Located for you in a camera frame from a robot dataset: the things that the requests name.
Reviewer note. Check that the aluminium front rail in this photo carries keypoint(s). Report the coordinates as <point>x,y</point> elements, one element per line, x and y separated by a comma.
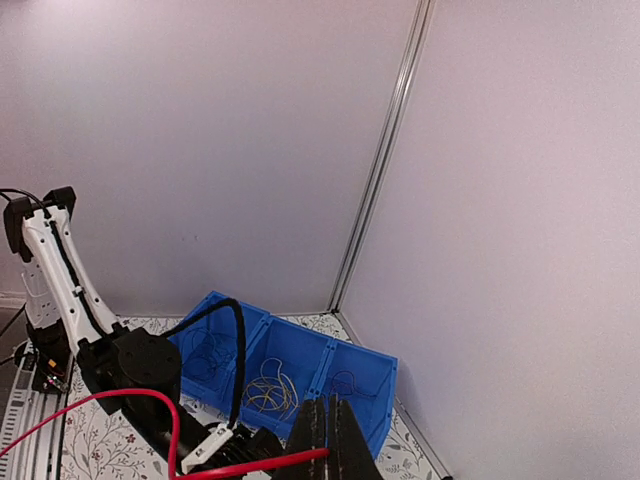
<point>31,400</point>

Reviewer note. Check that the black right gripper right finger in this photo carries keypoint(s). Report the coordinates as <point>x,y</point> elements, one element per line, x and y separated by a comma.
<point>349,456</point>

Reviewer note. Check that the left aluminium frame post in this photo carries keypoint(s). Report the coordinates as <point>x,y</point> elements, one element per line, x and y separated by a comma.
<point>383,152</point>

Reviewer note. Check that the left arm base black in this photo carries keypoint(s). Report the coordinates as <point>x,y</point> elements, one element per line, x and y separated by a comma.
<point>45,365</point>

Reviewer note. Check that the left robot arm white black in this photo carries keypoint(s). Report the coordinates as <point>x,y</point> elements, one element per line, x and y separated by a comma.
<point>131,371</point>

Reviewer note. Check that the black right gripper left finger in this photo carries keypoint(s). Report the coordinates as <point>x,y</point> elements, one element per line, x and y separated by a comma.
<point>308,433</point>

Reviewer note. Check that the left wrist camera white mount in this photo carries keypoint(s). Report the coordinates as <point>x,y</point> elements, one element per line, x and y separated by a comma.
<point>207,448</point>

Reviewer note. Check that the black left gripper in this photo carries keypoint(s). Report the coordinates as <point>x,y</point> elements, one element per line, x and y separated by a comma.
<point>172,431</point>

